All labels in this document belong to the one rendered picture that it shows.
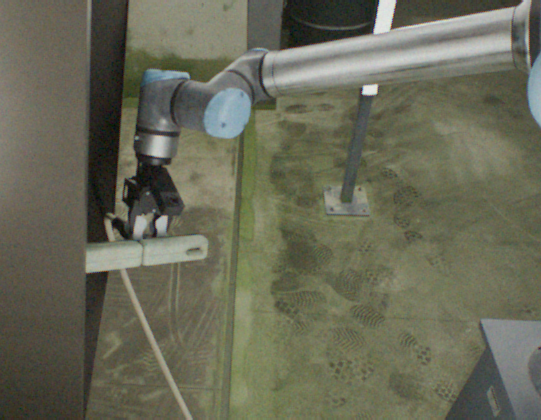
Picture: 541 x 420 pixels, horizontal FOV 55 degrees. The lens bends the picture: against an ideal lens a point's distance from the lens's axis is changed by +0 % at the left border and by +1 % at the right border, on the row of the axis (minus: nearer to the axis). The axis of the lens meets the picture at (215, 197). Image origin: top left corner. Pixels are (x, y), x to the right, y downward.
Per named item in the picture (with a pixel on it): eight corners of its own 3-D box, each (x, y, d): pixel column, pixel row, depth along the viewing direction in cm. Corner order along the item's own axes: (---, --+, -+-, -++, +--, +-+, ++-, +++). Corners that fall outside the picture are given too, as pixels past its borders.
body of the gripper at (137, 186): (152, 203, 114) (159, 150, 111) (171, 216, 107) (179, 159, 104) (120, 204, 110) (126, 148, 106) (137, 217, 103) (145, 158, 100)
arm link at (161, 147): (188, 138, 103) (144, 135, 97) (184, 162, 104) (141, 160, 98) (166, 129, 110) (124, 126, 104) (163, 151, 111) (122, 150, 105)
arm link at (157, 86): (173, 71, 94) (132, 63, 99) (164, 139, 97) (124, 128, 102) (202, 75, 102) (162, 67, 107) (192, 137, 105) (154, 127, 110)
